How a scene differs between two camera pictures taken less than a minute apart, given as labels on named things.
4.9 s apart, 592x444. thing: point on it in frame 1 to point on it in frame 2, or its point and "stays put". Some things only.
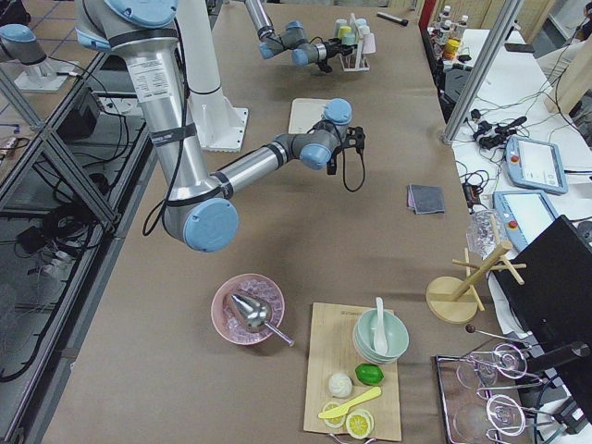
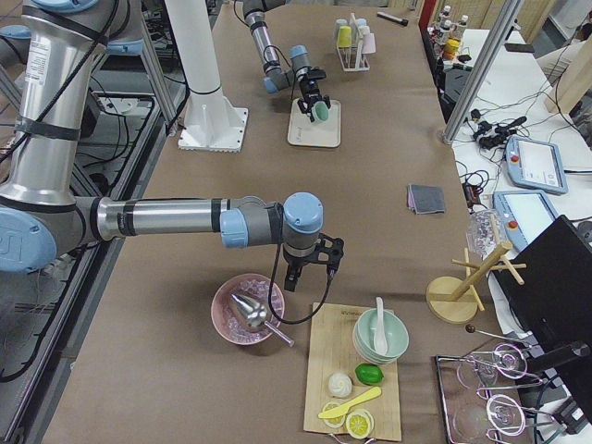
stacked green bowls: [396, 334] stays put
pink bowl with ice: [228, 316] stays put
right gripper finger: [331, 167] to [291, 278]
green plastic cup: [350, 40] to [320, 113]
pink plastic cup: [368, 43] stays put
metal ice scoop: [255, 314] stays put
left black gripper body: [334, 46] to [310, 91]
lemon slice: [360, 423] stays put
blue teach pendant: [535, 166] stays put
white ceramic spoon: [380, 344] stays put
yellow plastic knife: [340, 411] stays put
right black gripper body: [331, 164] to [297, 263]
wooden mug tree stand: [453, 301] stays put
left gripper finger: [348, 49] to [305, 108]
